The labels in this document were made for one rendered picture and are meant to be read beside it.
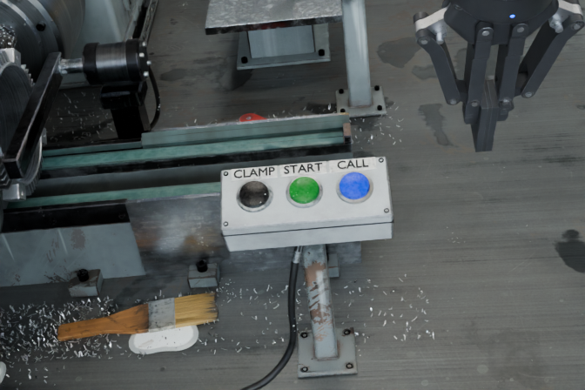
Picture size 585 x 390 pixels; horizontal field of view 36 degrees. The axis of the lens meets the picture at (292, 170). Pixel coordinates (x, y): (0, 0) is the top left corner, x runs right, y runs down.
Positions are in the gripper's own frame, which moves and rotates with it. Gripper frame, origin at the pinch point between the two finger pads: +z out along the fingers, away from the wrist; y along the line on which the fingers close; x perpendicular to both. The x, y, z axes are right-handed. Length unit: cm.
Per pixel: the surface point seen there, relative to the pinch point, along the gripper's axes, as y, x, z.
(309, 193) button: 16.4, 0.8, 9.5
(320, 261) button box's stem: 16.2, 3.1, 20.1
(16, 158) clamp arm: 51, -13, 19
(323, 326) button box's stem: 16.9, 6.7, 29.5
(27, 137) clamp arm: 51, -17, 21
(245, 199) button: 22.7, 0.9, 9.5
